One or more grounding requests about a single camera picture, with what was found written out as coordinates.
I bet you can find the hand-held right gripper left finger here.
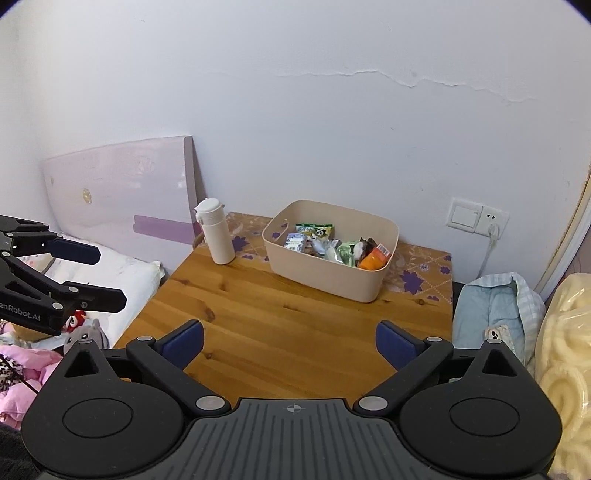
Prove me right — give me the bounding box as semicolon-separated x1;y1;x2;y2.
60;319;232;416

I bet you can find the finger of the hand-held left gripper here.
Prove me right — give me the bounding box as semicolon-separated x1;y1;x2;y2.
0;253;127;313
0;215;102;266

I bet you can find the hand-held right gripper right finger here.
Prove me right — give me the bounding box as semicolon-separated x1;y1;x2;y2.
353;320;529;416

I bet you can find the orange packet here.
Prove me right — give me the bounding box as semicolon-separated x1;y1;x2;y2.
358;244;392;271

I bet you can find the beige plastic storage bin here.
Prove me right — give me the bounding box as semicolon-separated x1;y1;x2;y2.
262;199;400;304

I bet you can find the brown plush toy white face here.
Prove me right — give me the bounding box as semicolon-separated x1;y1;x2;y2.
352;237;377;260

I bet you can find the white pillow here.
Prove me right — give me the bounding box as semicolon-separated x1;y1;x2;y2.
18;237;162;342

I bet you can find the grey plush toy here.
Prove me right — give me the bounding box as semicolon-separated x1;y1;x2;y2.
62;318;112;354

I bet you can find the pink cloth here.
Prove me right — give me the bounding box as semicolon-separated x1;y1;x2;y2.
0;323;70;423

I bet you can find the pale pink headboard panel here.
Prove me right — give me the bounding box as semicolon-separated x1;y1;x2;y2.
41;135;207;245

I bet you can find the wooden desk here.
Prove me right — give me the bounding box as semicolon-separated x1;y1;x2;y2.
113;212;454;402

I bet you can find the light blue clothing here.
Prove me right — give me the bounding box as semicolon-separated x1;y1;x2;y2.
452;272;546;365

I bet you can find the white cased phone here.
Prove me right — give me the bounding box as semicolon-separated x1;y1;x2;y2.
481;324;515;352

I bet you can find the white insulated bottle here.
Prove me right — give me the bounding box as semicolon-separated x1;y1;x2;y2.
194;198;237;266

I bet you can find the pale yellow fluffy blanket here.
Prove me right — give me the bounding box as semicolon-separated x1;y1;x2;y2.
533;273;591;474

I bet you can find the white wall switch socket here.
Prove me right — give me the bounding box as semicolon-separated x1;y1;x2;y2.
445;197;510;236

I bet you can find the white power plug cable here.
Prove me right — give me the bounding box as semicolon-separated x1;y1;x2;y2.
475;223;502;280

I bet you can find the cream door frame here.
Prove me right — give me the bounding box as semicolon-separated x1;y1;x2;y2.
534;166;591;303

